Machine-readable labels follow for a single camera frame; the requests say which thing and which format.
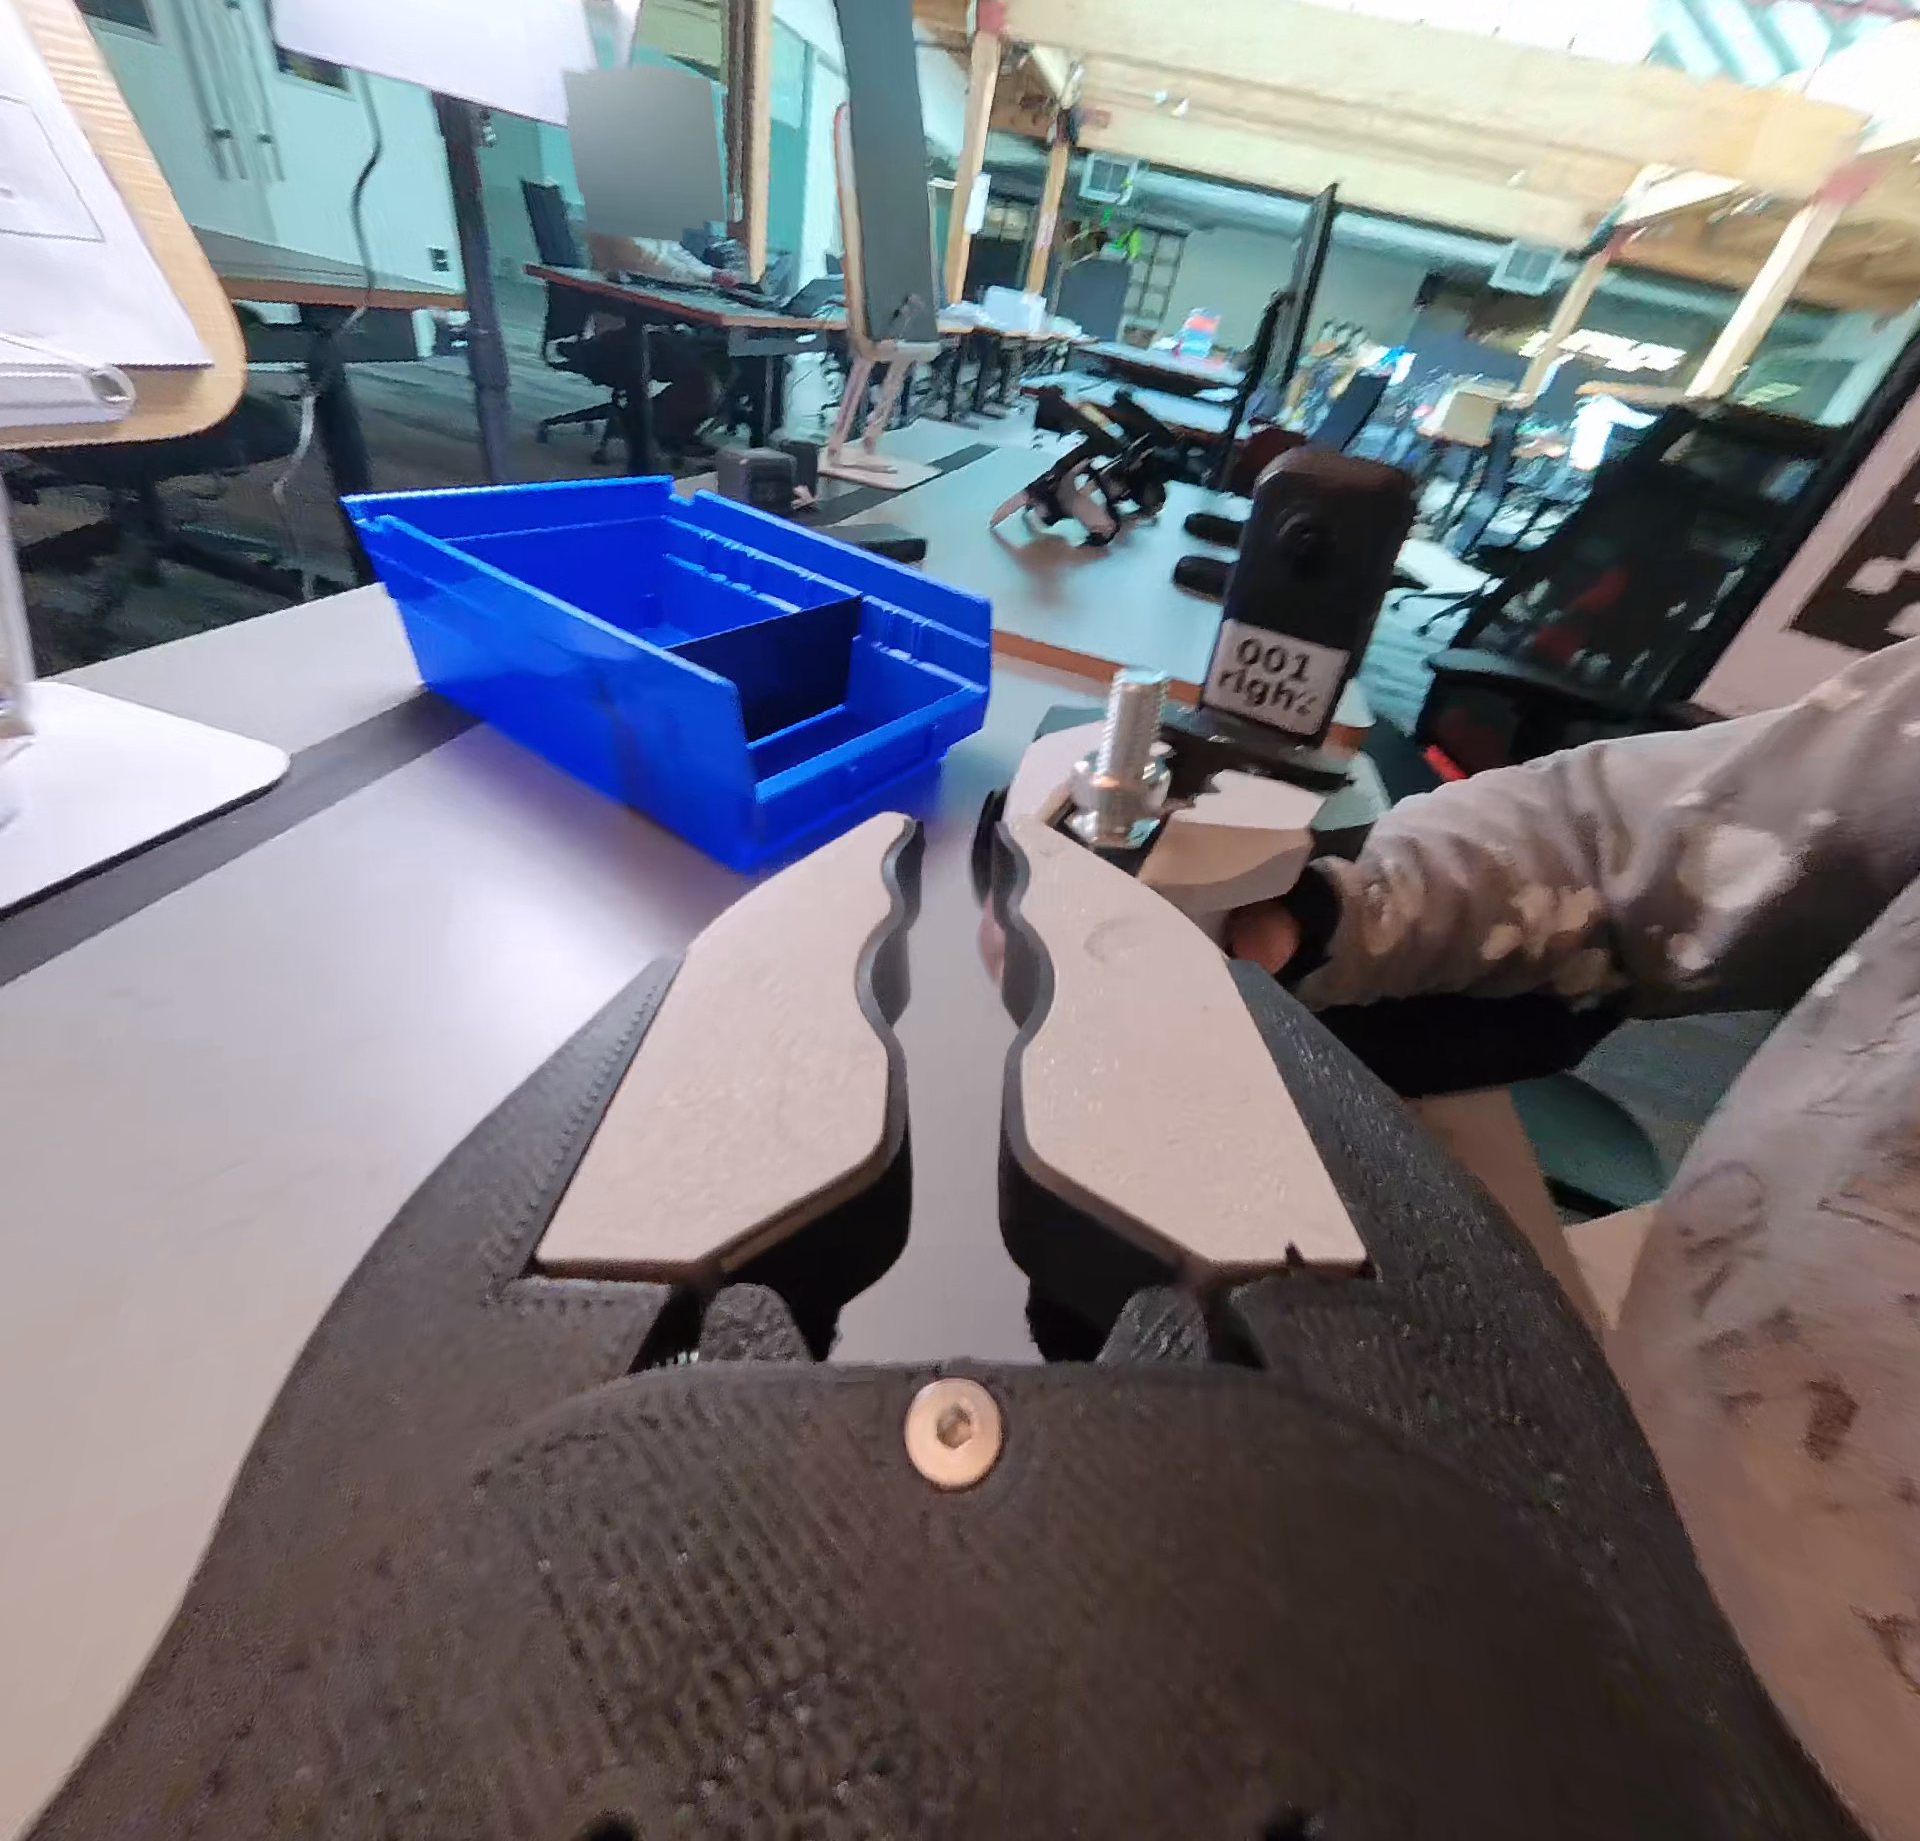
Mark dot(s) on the black oblong device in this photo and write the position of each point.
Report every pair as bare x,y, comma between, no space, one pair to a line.
1217,530
1204,575

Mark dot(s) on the white wall vent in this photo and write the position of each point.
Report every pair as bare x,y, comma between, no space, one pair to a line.
1106,175
1526,269

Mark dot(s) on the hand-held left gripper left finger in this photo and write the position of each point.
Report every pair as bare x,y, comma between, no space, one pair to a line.
749,1078

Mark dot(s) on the person's right hand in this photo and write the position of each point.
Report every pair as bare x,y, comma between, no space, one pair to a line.
1265,940

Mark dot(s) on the black and white tag board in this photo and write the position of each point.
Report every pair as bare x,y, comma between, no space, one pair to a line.
1874,583

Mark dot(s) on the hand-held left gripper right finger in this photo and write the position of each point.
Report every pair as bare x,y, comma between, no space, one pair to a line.
1169,1090

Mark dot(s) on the white panel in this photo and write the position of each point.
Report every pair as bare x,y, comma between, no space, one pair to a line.
434,9

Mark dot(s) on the dark brown chair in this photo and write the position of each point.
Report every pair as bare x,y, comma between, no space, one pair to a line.
1265,451

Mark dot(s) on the silver hex nut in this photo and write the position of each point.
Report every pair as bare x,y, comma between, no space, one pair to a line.
1117,799

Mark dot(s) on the person's right forearm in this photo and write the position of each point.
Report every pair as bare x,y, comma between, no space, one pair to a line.
1577,848

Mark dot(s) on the black bin divider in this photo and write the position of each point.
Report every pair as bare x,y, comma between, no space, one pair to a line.
801,662

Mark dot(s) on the black mesh office chair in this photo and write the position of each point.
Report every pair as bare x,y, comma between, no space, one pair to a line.
1651,551

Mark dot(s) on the black tripod pole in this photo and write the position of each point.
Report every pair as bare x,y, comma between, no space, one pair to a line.
476,293

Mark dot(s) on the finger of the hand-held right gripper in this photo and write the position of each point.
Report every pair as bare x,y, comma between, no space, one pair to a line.
1230,858
1050,774

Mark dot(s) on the white stand base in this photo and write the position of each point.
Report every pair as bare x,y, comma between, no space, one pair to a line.
135,774

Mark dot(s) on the wooden top desk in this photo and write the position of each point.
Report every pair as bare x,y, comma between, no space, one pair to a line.
300,273
674,293

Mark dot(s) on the black panel on wooden stand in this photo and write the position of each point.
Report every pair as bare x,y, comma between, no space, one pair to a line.
884,145

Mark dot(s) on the black monitor on stand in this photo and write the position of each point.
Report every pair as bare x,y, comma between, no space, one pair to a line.
1299,313

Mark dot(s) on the flat black device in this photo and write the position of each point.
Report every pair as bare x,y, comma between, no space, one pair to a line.
884,537

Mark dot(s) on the blue plastic bin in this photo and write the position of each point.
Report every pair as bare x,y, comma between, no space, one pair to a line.
602,701

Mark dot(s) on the black action camera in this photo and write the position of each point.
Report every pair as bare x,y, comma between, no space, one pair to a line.
749,478
808,459

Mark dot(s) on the silver steel bolt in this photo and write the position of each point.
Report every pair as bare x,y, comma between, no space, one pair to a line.
1139,716

